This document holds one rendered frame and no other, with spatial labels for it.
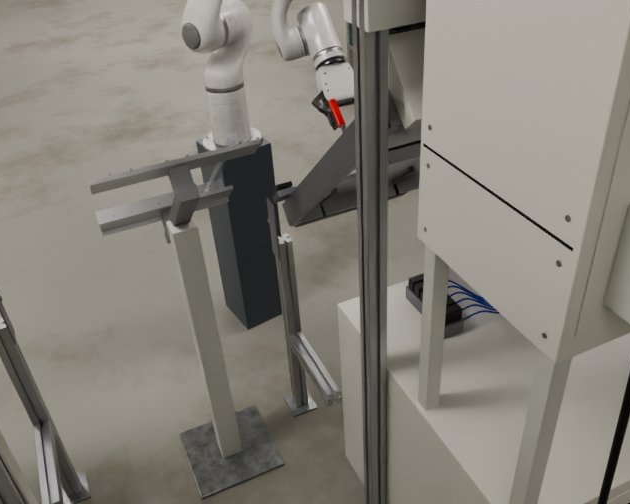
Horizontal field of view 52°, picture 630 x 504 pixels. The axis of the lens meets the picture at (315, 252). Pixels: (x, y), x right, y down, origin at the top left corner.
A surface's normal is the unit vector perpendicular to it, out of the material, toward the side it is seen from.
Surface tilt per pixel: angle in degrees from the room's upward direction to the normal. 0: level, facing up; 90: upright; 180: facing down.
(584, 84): 90
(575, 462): 0
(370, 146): 90
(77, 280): 0
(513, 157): 90
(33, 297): 0
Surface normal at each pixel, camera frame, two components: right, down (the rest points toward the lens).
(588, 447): -0.06, -0.81
